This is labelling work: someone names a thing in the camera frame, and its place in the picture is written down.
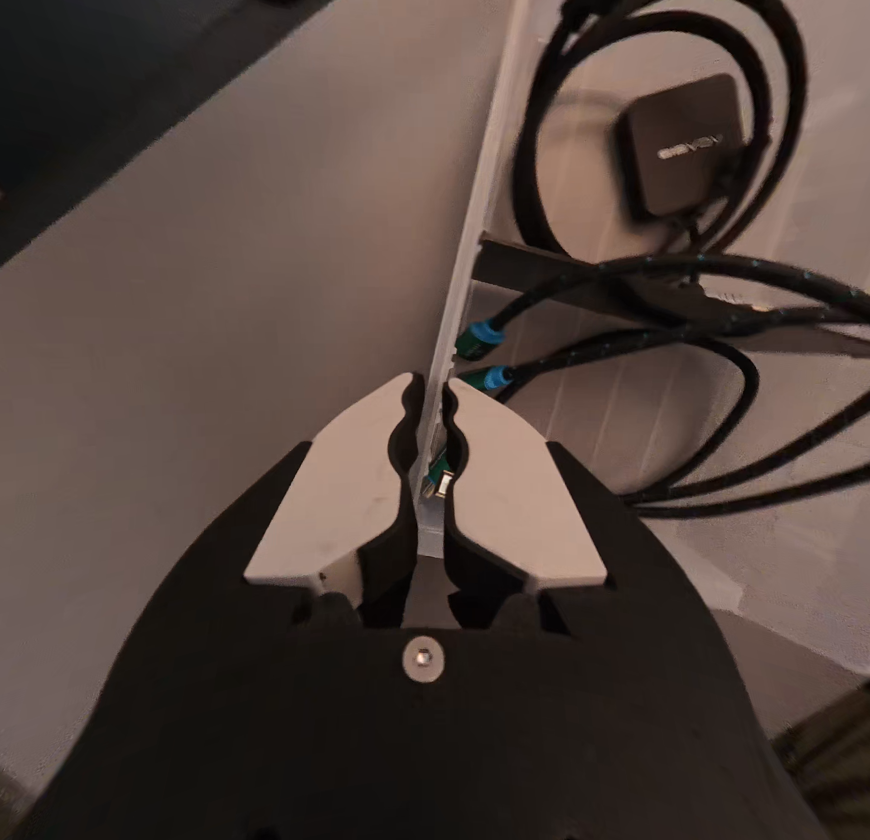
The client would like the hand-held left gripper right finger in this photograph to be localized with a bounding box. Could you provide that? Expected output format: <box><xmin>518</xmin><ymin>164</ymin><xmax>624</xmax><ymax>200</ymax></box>
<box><xmin>442</xmin><ymin>377</ymin><xmax>609</xmax><ymax>629</ymax></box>

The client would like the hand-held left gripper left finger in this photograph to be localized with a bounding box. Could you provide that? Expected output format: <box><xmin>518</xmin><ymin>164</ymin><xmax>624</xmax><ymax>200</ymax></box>
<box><xmin>242</xmin><ymin>371</ymin><xmax>425</xmax><ymax>629</ymax></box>

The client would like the clear plastic bin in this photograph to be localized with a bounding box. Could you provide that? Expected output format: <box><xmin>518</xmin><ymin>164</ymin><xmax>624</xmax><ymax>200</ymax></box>
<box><xmin>415</xmin><ymin>0</ymin><xmax>870</xmax><ymax>681</ymax></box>

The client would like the black cable with silver plug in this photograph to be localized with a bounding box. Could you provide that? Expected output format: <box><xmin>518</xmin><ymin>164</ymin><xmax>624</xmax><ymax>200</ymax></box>
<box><xmin>513</xmin><ymin>0</ymin><xmax>807</xmax><ymax>258</ymax></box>

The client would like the silver black hdmi switch box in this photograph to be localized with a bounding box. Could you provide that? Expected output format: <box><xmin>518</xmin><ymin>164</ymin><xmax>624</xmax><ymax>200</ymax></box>
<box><xmin>612</xmin><ymin>72</ymin><xmax>757</xmax><ymax>224</ymax></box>

